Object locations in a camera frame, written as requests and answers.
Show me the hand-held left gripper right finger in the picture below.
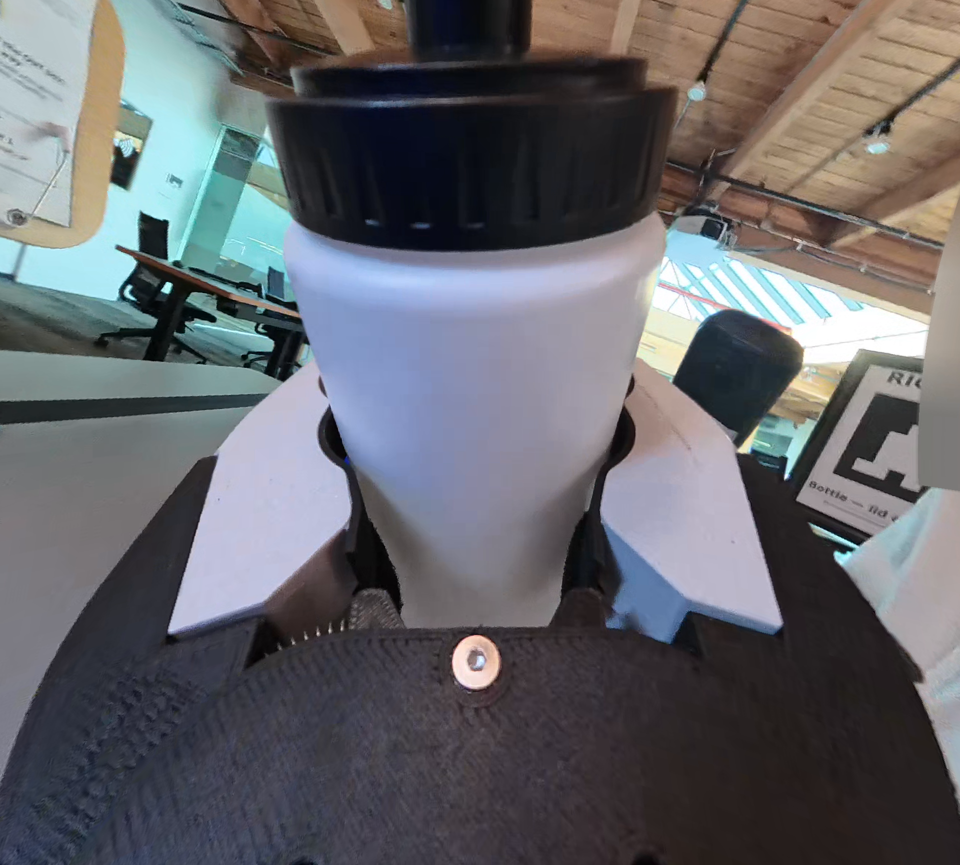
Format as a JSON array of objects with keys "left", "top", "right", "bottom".
[{"left": 598, "top": 359, "right": 785, "bottom": 645}]

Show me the white plastic bottle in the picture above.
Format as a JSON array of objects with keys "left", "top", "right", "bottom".
[{"left": 283, "top": 212, "right": 669, "bottom": 630}]

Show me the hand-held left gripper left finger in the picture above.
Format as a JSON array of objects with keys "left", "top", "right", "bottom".
[{"left": 166, "top": 362, "right": 361, "bottom": 645}]

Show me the framed marker picture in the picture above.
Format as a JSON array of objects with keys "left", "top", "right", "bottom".
[{"left": 787, "top": 347, "right": 925, "bottom": 545}]

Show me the white ceiling device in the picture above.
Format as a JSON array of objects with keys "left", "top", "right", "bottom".
[{"left": 666, "top": 208, "right": 735, "bottom": 247}]

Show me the black office chair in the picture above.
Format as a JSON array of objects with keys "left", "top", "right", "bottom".
[
  {"left": 93, "top": 211, "right": 219, "bottom": 364},
  {"left": 240, "top": 265, "right": 305, "bottom": 375}
]

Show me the white door with window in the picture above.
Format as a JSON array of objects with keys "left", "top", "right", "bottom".
[{"left": 105, "top": 96, "right": 196, "bottom": 259}]

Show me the instruction sign stand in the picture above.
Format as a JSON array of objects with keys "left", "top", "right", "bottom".
[{"left": 0, "top": 0, "right": 127, "bottom": 250}]

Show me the black bottle lid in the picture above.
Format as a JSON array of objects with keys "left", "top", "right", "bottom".
[{"left": 266, "top": 0, "right": 678, "bottom": 253}]

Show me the wood-top office desk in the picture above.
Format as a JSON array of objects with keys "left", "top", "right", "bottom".
[{"left": 116, "top": 244, "right": 305, "bottom": 379}]

